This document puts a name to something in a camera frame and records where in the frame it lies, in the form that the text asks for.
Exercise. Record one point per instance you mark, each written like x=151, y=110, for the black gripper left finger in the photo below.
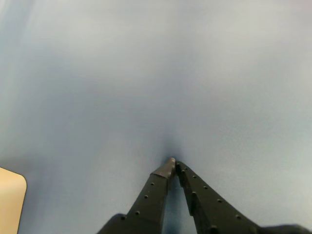
x=146, y=207

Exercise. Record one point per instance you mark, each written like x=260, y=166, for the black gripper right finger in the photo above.
x=207, y=212

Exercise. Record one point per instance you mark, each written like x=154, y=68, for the beige box with metal lining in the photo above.
x=11, y=200

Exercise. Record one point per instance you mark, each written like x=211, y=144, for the blue-grey table mat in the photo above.
x=156, y=73

